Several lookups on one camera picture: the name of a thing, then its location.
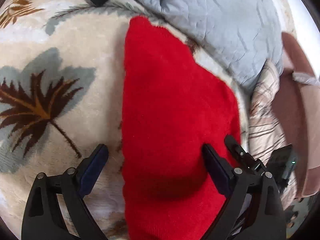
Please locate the red and blue knit garment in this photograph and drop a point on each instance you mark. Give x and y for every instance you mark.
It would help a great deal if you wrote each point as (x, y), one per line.
(171, 107)

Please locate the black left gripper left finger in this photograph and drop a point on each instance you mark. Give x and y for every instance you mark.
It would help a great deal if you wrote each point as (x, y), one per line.
(55, 207)

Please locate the leaf pattern fleece blanket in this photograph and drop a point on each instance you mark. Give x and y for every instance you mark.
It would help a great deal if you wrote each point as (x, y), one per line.
(61, 95)

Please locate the beige striped patterned pillow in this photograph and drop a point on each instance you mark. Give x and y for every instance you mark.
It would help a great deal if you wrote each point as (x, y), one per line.
(267, 142)

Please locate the grey quilted pillow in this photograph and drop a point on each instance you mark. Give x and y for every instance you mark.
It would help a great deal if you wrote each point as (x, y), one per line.
(239, 34)

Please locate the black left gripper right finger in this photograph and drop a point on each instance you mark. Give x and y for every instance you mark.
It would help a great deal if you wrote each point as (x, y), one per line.
(252, 209)

